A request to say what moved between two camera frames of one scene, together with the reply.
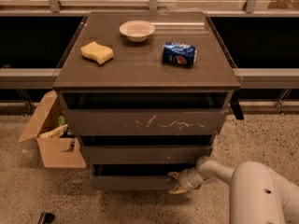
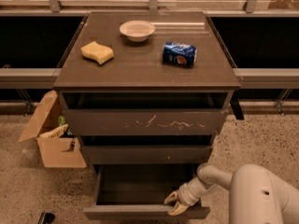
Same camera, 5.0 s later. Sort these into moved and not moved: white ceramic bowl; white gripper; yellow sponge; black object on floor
Moved: white gripper
Not moved: black object on floor; white ceramic bowl; yellow sponge
